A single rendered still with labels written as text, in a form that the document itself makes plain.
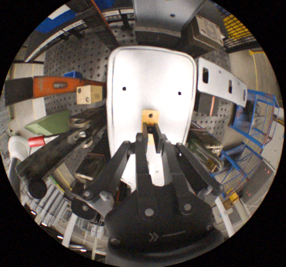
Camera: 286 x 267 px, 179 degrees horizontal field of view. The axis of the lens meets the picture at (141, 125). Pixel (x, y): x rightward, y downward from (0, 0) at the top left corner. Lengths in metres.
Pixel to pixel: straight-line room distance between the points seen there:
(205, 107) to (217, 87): 0.07
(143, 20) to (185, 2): 0.11
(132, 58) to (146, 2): 0.14
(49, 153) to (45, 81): 0.10
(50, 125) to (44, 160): 0.47
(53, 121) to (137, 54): 0.56
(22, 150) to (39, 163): 0.61
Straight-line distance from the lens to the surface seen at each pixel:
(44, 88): 0.15
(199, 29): 0.25
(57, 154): 0.17
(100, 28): 0.33
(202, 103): 0.29
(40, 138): 0.23
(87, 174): 0.32
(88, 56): 0.66
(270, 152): 8.07
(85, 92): 0.18
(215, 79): 0.30
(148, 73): 0.22
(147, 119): 0.20
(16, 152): 0.75
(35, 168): 0.16
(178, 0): 0.22
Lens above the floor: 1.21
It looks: 69 degrees down
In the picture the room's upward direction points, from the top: 179 degrees counter-clockwise
